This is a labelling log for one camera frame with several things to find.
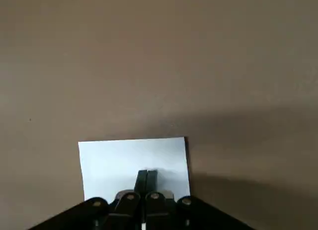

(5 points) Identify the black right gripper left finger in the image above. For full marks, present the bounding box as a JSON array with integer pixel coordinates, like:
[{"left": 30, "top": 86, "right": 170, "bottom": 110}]
[{"left": 26, "top": 169, "right": 149, "bottom": 230}]

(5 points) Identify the white A4 paper sheet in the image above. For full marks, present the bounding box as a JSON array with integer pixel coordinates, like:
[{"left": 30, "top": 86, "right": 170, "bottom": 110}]
[{"left": 78, "top": 136, "right": 191, "bottom": 204}]

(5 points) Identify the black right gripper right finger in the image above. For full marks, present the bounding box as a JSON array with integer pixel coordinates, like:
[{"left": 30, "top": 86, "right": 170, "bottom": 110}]
[{"left": 146, "top": 169, "right": 257, "bottom": 230}]

